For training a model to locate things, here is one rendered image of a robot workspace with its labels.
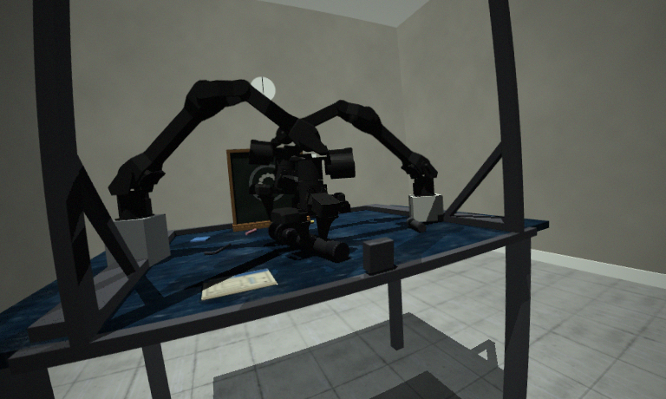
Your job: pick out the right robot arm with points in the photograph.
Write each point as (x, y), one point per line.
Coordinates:
(362, 118)

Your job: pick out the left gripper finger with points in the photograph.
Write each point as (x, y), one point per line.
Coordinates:
(323, 225)
(303, 232)

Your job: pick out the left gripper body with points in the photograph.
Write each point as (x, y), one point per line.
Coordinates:
(288, 215)

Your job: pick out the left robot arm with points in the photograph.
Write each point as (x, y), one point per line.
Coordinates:
(202, 102)

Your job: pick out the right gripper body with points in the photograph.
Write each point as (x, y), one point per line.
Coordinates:
(265, 190)

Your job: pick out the black metal support frame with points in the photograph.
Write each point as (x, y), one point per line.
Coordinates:
(62, 170)

